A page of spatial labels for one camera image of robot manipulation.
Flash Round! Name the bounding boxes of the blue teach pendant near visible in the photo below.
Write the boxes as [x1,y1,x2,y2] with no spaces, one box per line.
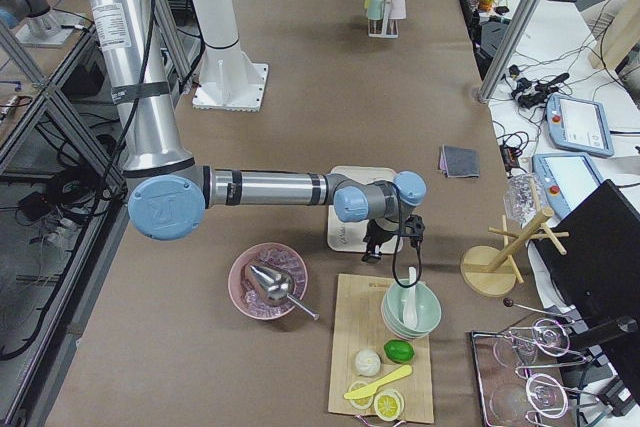
[532,152,603,219]

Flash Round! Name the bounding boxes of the green lime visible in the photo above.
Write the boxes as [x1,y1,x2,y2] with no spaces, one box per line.
[383,339,415,364]

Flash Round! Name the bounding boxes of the yellow plastic knife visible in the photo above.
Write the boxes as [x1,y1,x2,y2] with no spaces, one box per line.
[343,365,413,400]

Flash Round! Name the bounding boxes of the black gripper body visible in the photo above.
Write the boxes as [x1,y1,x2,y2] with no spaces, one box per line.
[361,214,424,263]

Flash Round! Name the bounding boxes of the lemon half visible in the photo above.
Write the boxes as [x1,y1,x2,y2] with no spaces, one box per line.
[373,389,405,422]

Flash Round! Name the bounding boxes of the metal ice scoop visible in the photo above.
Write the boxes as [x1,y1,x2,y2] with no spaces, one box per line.
[245,263,319,321]

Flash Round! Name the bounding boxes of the wooden mug tree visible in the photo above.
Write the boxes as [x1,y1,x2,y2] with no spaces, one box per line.
[459,183,570,297]

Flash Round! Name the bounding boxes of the cream rabbit tray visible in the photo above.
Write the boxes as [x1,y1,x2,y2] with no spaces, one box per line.
[326,166,397,254]

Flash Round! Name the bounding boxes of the white wire cup rack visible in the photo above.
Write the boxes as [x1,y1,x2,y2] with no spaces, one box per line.
[366,0,402,39]

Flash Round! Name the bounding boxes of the stacked green bowls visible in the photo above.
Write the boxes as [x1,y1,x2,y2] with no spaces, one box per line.
[381,281,442,340]

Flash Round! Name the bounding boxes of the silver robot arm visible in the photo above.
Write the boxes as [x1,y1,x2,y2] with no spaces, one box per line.
[87,0,427,262]

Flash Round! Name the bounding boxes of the bamboo cutting board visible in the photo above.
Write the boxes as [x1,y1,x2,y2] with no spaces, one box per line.
[328,274,435,424]

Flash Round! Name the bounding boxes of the lemon slice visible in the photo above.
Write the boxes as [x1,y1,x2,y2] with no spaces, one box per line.
[348,380,373,410]

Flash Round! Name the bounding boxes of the green cup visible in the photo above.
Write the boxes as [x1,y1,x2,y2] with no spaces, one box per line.
[366,0,385,21]

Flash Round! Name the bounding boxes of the wire glass rack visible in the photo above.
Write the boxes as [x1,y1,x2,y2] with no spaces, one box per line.
[467,298,640,427]

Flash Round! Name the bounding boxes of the pink cup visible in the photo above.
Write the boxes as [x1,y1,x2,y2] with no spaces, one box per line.
[389,0,407,20]

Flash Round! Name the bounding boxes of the blue teach pendant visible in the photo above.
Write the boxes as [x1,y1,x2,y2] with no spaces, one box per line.
[532,152,603,219]
[546,93,614,158]

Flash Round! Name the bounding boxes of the pink bowl with ice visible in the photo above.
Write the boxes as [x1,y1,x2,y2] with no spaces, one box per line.
[228,242,308,320]

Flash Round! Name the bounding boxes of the white camera pillar base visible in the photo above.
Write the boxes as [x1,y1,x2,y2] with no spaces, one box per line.
[192,0,269,112]

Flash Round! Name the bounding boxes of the grey folded cloth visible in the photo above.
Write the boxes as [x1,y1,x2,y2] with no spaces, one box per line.
[439,145,480,178]

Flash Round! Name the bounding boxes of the blue teach pendant far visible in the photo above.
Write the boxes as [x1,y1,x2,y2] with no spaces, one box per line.
[546,93,614,158]

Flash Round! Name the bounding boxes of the aluminium frame post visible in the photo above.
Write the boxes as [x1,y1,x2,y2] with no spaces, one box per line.
[478,0,540,104]

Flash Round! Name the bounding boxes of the black monitor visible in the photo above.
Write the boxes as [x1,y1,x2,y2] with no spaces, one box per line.
[536,178,640,348]

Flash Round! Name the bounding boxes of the white ceramic spoon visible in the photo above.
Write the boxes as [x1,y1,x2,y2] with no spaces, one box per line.
[402,266,418,329]

